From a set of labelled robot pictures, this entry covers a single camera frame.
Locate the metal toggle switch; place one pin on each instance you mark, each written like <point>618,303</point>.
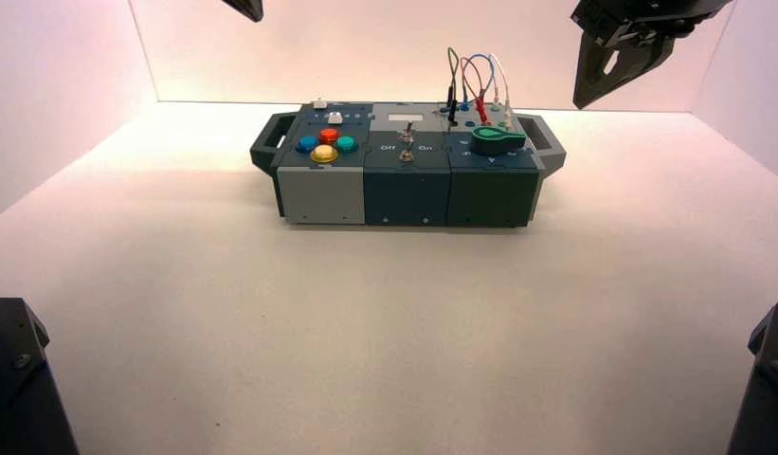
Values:
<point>408,133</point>
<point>406,156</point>

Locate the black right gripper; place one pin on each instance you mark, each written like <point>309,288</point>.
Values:
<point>639,16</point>

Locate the red round push button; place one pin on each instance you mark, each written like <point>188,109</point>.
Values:
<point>329,135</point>

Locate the green rotary knob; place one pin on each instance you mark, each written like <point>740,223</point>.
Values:
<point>494,140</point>

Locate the blue round push button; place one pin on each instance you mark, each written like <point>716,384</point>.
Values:
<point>307,144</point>

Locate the modular grey control box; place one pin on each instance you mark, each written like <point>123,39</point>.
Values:
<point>407,191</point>

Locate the teal round push button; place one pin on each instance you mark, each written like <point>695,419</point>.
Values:
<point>347,144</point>

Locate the yellow round push button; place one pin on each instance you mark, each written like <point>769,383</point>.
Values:
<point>324,154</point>

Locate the white rocker switch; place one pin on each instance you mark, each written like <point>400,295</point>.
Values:
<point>335,117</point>

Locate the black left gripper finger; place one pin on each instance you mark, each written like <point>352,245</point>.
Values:
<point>247,7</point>

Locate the small white block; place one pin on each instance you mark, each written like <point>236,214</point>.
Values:
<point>320,104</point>

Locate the white rectangular label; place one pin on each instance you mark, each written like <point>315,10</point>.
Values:
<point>405,117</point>

